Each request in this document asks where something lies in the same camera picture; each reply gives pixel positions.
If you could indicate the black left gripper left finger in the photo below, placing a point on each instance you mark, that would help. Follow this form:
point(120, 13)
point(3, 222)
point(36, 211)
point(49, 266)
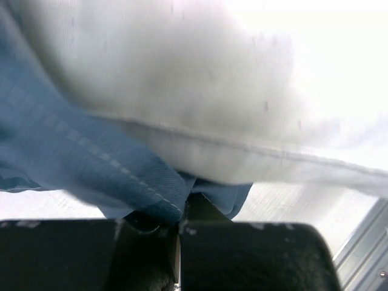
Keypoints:
point(133, 253)

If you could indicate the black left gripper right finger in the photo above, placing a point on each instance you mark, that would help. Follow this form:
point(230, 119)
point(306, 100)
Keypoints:
point(219, 254)

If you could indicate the blue letter-print pillowcase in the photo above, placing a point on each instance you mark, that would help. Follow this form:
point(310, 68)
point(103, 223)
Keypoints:
point(49, 144)

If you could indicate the white pillow with print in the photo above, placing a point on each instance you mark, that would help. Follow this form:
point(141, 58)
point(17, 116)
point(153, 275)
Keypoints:
point(230, 91)

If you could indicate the aluminium front rail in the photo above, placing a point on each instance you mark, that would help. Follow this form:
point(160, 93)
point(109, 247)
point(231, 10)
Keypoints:
point(361, 262)

